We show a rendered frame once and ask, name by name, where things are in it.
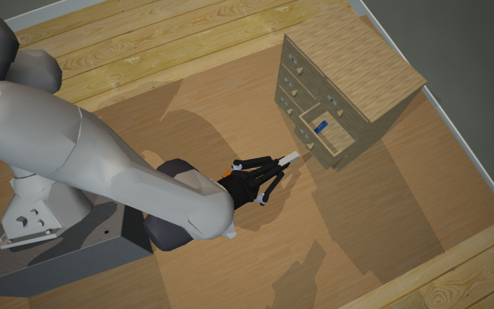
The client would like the small wooden chest of drawers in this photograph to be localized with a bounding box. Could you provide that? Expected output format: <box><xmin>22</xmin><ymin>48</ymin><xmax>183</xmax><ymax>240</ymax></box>
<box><xmin>274</xmin><ymin>1</ymin><xmax>428</xmax><ymax>172</ymax></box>

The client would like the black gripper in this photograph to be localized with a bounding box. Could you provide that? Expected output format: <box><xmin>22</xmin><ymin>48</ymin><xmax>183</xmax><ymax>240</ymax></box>
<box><xmin>217</xmin><ymin>151</ymin><xmax>300</xmax><ymax>210</ymax></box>

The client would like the blue aa battery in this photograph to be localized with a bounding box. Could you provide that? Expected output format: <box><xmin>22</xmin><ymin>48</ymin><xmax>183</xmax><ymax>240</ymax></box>
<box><xmin>314</xmin><ymin>120</ymin><xmax>328</xmax><ymax>134</ymax></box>

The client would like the light wooden drawer front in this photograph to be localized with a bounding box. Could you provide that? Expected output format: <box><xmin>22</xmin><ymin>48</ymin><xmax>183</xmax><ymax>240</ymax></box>
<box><xmin>333</xmin><ymin>157</ymin><xmax>345</xmax><ymax>169</ymax></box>
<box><xmin>279</xmin><ymin>64</ymin><xmax>316</xmax><ymax>111</ymax></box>
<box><xmin>294</xmin><ymin>103</ymin><xmax>356</xmax><ymax>170</ymax></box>
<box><xmin>282</xmin><ymin>38</ymin><xmax>324</xmax><ymax>97</ymax></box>
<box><xmin>276</xmin><ymin>85</ymin><xmax>304</xmax><ymax>123</ymax></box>
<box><xmin>320</xmin><ymin>79</ymin><xmax>369</xmax><ymax>140</ymax></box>

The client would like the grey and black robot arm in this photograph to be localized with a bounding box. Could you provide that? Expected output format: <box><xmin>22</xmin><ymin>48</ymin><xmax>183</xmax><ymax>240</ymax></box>
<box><xmin>0</xmin><ymin>18</ymin><xmax>237</xmax><ymax>251</ymax></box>

